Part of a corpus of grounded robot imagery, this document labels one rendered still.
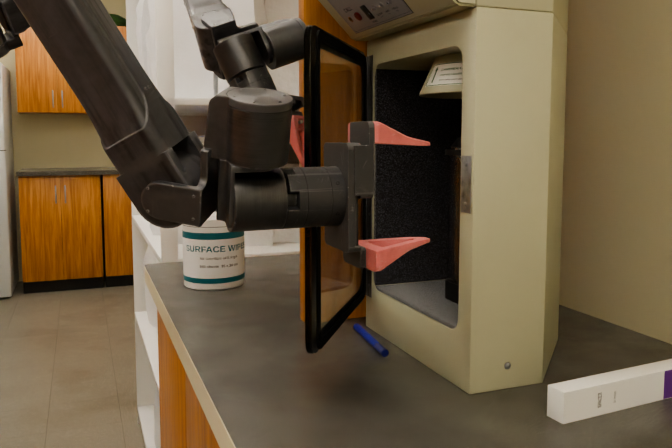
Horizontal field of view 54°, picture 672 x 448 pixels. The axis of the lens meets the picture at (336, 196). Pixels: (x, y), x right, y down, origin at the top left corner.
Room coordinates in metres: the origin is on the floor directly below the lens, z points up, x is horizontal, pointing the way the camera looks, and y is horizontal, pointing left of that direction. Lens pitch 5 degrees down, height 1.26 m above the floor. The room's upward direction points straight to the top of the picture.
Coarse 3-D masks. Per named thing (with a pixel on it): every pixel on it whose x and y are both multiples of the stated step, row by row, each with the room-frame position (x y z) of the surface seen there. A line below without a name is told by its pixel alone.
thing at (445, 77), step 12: (444, 60) 0.93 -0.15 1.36; (456, 60) 0.91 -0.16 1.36; (432, 72) 0.94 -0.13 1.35; (444, 72) 0.91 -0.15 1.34; (456, 72) 0.90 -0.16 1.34; (432, 84) 0.92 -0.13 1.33; (444, 84) 0.90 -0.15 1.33; (456, 84) 0.89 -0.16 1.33; (420, 96) 0.98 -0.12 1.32; (432, 96) 1.02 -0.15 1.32; (444, 96) 1.03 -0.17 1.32; (456, 96) 1.04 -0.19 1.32
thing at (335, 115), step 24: (336, 72) 0.90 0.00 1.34; (360, 72) 1.04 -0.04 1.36; (336, 96) 0.90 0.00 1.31; (360, 96) 1.04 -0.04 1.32; (336, 120) 0.90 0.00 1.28; (360, 120) 1.04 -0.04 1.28; (360, 144) 1.05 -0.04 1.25; (360, 216) 1.05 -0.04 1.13; (336, 264) 0.90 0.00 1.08; (336, 288) 0.90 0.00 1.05; (336, 312) 0.90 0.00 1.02
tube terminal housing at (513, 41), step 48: (480, 0) 0.80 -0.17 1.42; (528, 0) 0.82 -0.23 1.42; (384, 48) 1.03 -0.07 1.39; (432, 48) 0.89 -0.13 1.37; (480, 48) 0.80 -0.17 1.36; (528, 48) 0.82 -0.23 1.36; (480, 96) 0.80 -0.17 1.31; (528, 96) 0.82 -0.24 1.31; (480, 144) 0.80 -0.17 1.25; (528, 144) 0.82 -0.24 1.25; (480, 192) 0.80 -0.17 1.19; (528, 192) 0.82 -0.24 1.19; (480, 240) 0.80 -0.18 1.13; (528, 240) 0.82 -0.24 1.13; (480, 288) 0.80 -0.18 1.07; (528, 288) 0.82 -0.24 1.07; (384, 336) 1.02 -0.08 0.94; (432, 336) 0.88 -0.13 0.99; (480, 336) 0.80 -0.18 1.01; (528, 336) 0.83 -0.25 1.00; (480, 384) 0.80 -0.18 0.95; (528, 384) 0.83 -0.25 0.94
